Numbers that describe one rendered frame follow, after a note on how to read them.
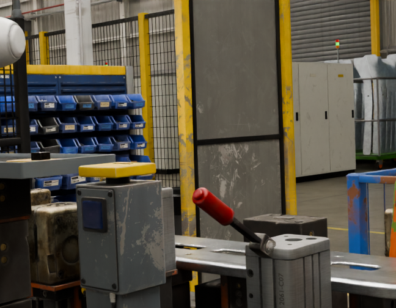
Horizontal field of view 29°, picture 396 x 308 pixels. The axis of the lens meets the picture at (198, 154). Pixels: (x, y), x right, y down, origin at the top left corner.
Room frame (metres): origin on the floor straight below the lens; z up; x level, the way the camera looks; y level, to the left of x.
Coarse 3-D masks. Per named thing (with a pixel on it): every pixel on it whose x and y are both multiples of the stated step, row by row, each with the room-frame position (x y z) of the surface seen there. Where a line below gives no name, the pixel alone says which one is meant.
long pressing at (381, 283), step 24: (192, 240) 1.27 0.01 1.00; (216, 240) 1.26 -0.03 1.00; (192, 264) 1.08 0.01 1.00; (216, 264) 1.05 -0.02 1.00; (240, 264) 1.04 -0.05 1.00; (336, 264) 1.05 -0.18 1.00; (360, 264) 1.03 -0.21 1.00; (384, 264) 1.02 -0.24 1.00; (336, 288) 0.92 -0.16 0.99; (360, 288) 0.90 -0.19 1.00; (384, 288) 0.88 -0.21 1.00
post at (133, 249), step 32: (96, 192) 0.80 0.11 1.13; (128, 192) 0.79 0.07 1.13; (160, 192) 0.82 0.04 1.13; (128, 224) 0.78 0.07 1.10; (160, 224) 0.82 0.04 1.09; (96, 256) 0.80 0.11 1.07; (128, 256) 0.78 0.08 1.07; (160, 256) 0.82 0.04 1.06; (96, 288) 0.80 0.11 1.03; (128, 288) 0.78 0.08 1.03
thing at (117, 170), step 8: (80, 168) 0.82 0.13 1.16; (88, 168) 0.81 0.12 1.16; (96, 168) 0.80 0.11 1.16; (104, 168) 0.79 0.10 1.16; (112, 168) 0.78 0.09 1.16; (120, 168) 0.79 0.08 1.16; (128, 168) 0.79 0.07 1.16; (136, 168) 0.80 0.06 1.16; (144, 168) 0.81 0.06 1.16; (152, 168) 0.82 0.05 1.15; (80, 176) 0.82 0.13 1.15; (88, 176) 0.81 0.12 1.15; (96, 176) 0.80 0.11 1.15; (104, 176) 0.79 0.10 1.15; (112, 176) 0.78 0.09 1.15; (120, 176) 0.79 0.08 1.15; (128, 176) 0.79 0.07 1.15
